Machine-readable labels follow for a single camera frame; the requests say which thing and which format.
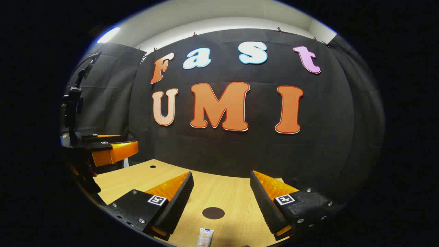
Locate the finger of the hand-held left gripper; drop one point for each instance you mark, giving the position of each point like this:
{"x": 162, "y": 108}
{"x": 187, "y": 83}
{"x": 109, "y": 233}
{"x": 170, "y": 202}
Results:
{"x": 92, "y": 139}
{"x": 116, "y": 152}

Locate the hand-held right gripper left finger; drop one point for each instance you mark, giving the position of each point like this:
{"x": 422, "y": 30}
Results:
{"x": 178, "y": 199}

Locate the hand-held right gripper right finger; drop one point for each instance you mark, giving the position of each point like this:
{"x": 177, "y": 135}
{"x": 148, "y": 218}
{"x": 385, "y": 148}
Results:
{"x": 264, "y": 202}

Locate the dark brown round coaster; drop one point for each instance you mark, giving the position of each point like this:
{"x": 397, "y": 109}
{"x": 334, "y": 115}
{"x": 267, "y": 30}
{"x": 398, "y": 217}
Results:
{"x": 213, "y": 213}

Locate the white toothpaste tube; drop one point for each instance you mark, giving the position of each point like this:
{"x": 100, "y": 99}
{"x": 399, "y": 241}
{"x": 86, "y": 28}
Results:
{"x": 205, "y": 237}

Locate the light wooden desktop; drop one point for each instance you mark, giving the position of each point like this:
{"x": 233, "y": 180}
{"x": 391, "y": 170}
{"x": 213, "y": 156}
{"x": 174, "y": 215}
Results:
{"x": 223, "y": 192}

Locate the black tripod stand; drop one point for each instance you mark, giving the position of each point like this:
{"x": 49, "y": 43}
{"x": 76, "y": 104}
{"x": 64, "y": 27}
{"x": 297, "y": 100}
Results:
{"x": 72, "y": 106}

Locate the dark grey side curtain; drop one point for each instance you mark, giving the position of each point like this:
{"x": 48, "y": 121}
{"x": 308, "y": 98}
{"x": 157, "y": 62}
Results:
{"x": 109, "y": 96}

